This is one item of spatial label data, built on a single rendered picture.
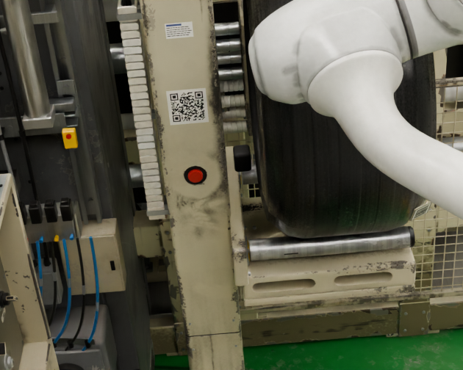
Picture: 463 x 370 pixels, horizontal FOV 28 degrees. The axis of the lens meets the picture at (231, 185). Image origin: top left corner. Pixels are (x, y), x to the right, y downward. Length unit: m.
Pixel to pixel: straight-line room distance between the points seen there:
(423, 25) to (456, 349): 2.10
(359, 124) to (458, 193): 0.12
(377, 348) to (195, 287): 1.06
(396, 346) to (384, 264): 1.08
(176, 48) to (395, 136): 0.87
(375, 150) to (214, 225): 1.06
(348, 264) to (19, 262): 0.68
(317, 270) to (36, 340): 0.58
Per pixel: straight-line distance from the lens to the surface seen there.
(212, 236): 1.95
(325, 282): 1.92
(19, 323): 1.76
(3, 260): 1.66
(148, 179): 1.87
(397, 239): 1.91
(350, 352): 2.95
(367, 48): 0.94
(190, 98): 1.76
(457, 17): 0.94
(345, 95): 0.93
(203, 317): 2.10
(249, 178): 2.11
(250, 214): 2.17
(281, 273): 1.90
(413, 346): 2.99
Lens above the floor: 2.09
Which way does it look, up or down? 34 degrees down
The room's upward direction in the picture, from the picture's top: 5 degrees counter-clockwise
